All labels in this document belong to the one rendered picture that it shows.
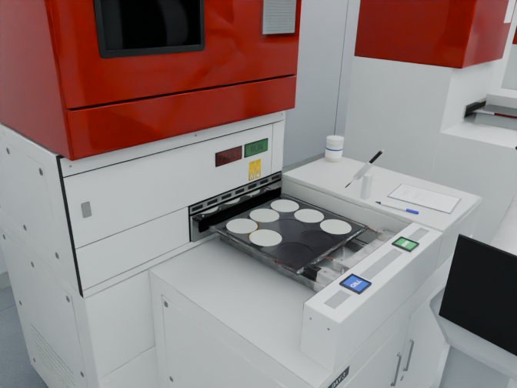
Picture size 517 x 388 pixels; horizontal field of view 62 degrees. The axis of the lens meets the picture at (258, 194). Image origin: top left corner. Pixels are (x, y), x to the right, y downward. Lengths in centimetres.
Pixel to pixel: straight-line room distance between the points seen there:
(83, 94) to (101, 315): 63
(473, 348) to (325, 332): 39
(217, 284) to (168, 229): 23
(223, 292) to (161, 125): 49
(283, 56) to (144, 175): 59
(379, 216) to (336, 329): 59
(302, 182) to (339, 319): 75
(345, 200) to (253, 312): 55
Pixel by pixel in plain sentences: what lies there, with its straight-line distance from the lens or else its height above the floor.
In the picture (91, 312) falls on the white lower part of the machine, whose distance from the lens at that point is 132.
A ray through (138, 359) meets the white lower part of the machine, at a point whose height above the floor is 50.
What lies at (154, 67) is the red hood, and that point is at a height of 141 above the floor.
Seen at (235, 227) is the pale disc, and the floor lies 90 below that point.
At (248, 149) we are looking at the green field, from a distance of 148.
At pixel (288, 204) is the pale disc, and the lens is 156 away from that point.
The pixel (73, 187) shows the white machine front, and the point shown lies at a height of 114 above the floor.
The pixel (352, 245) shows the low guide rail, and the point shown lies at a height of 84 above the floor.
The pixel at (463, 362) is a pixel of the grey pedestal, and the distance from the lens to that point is 135.
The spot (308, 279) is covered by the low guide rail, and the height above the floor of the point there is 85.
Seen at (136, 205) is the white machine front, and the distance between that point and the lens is 125.
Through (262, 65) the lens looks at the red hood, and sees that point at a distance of 138.
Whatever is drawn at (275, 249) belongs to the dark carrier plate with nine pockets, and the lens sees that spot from 128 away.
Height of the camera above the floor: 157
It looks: 24 degrees down
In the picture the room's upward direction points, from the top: 2 degrees clockwise
